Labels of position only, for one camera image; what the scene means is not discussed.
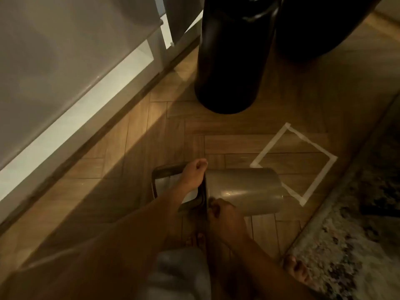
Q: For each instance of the person's right hand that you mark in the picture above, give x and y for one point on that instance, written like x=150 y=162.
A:
x=226 y=223

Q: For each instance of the person's left hand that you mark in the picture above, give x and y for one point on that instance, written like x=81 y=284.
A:
x=192 y=177

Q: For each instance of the person's right fingers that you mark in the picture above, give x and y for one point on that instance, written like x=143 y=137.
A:
x=214 y=206

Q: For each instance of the person's left fingers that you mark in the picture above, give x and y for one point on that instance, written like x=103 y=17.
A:
x=200 y=164

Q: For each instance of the person's left forearm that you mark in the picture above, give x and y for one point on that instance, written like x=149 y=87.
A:
x=103 y=243

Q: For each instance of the person's right forearm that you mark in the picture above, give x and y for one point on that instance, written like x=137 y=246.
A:
x=268 y=271

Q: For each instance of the person's grey shorts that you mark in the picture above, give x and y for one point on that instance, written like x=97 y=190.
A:
x=179 y=274

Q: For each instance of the person's right foot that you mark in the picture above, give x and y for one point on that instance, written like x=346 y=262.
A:
x=298 y=271

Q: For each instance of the tall black floor vase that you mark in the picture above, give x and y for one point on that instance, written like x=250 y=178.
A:
x=231 y=56

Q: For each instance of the white tape square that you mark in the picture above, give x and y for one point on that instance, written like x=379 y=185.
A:
x=325 y=160

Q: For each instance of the patterned beige rug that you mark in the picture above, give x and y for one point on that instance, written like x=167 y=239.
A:
x=356 y=221

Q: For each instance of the white cabinet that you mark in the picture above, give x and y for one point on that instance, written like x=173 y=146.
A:
x=62 y=74

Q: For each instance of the wide black floor vase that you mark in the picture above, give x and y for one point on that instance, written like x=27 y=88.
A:
x=318 y=24

